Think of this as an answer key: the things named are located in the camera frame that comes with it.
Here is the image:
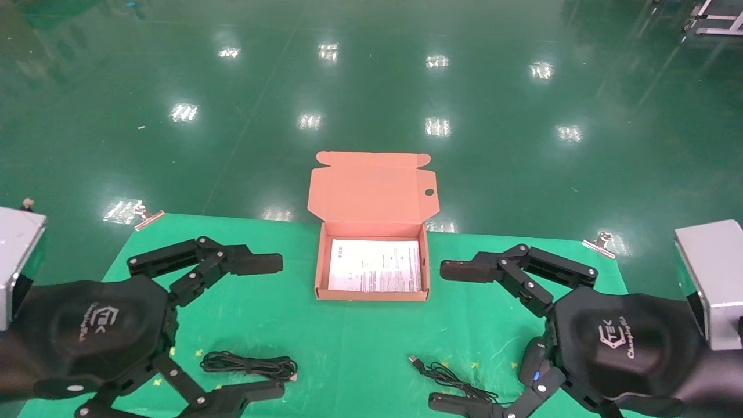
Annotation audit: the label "black data cable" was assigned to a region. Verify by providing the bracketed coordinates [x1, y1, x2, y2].
[200, 350, 298, 383]

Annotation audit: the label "black USB cable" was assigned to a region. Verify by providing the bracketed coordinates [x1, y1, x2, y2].
[407, 338, 552, 405]

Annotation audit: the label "open orange cardboard box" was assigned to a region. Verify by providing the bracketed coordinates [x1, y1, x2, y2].
[307, 151, 438, 302]

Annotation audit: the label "white printed instruction sheet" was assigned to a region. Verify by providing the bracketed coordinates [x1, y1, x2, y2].
[328, 239, 423, 293]

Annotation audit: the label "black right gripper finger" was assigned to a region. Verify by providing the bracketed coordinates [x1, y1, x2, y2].
[428, 367, 567, 418]

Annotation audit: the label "green table mat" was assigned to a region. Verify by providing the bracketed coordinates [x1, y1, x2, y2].
[17, 213, 680, 418]

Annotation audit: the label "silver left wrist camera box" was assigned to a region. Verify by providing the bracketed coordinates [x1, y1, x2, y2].
[0, 206, 48, 332]

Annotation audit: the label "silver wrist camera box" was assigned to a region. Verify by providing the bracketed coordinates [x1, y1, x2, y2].
[0, 206, 48, 332]
[674, 219, 743, 351]

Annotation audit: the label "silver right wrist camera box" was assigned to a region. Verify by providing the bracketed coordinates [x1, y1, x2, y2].
[674, 219, 743, 351]

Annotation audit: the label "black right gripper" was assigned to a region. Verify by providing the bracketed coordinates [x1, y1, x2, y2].
[439, 243, 743, 418]

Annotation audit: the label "white metal cart frame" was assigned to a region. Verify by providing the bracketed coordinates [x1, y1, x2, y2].
[683, 0, 743, 37]

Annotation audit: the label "metal binder clip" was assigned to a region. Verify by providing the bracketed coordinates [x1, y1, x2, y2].
[134, 203, 165, 232]
[582, 231, 616, 260]

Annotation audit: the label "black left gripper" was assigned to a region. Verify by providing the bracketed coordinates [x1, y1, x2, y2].
[0, 236, 286, 418]

